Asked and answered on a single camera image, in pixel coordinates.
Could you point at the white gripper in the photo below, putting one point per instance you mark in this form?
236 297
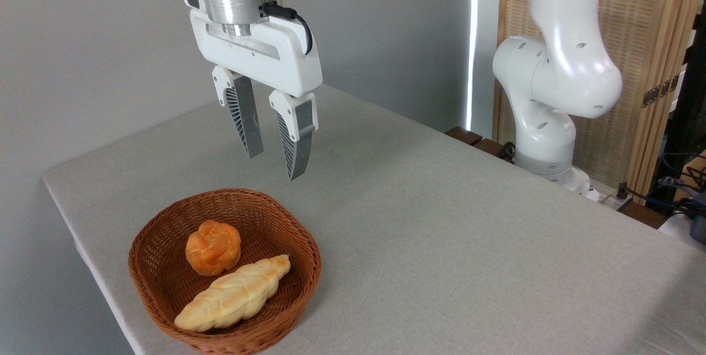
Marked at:
259 54

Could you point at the round orange bread roll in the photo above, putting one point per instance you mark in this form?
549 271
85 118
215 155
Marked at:
212 247

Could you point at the long braided bread loaf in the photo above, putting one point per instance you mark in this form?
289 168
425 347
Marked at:
234 294

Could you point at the brown wicker basket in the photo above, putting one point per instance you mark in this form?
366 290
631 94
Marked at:
165 245

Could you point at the grey tablecloth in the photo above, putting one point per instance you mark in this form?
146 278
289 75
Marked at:
441 234

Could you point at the white vertical light strip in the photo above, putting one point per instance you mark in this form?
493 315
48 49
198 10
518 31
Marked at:
471 41

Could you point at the white power strip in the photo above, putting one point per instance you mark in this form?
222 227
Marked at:
605 198

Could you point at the brass screen hinge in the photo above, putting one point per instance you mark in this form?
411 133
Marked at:
659 92

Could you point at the blue grey box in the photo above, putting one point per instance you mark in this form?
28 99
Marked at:
699 228

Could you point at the black shelf frame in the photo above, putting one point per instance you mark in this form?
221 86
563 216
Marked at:
689 112

